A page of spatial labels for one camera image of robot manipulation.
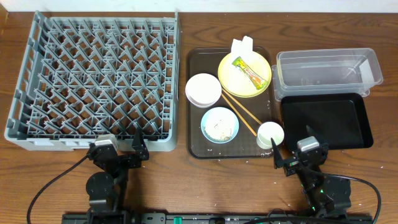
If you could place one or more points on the wooden chopstick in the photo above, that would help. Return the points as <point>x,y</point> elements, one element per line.
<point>243,107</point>
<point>239,115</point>

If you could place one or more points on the yellow plate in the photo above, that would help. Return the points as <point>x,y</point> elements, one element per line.
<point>236,82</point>

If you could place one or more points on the green snack wrapper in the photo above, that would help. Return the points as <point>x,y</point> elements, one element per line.
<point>256,80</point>

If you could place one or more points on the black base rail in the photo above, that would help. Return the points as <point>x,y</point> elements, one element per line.
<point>161,218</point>

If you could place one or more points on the white napkin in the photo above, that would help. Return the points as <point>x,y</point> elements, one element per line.
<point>242,47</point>

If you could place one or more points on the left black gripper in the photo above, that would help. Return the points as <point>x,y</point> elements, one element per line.
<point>123,159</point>

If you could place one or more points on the grey dishwasher rack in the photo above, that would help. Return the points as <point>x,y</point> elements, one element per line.
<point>82,77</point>

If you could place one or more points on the light blue bowl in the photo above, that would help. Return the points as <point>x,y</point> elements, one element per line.
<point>220,112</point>

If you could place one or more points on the lower wooden chopstick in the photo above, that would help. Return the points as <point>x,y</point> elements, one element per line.
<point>239,115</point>

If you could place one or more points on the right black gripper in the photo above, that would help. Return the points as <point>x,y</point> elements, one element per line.
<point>292,165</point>

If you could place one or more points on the rice food waste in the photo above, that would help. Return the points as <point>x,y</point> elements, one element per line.
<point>219,129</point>

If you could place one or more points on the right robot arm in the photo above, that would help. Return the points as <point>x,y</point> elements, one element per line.
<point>327,196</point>

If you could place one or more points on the clear plastic bin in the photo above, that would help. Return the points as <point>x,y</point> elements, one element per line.
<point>326,71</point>

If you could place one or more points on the pink white bowl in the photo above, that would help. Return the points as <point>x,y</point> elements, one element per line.
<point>203,90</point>

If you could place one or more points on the white cup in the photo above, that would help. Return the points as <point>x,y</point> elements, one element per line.
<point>266,132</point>

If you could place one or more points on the upper wooden chopstick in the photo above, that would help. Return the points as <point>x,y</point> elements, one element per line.
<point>243,107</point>

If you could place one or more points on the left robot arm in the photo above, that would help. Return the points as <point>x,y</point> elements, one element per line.
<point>106,189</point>

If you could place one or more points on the black waste tray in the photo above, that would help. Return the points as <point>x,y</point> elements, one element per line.
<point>341,119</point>

